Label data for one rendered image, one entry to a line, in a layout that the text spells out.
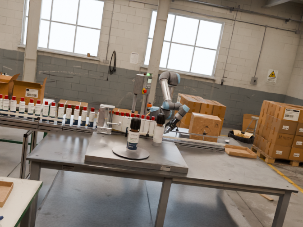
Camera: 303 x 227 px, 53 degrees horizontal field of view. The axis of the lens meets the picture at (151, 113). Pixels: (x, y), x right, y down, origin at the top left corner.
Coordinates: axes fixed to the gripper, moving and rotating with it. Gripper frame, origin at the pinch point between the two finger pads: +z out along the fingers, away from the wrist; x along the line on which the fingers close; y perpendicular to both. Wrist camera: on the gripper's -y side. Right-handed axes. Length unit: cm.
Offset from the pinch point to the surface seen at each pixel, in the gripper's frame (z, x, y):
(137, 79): -25, -55, -2
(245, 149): -39, 87, -12
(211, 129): -33, 42, -16
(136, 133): 6, -36, 65
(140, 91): -17.5, -46.0, 0.9
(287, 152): -88, 283, -238
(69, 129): 53, -77, 6
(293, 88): -256, 344, -499
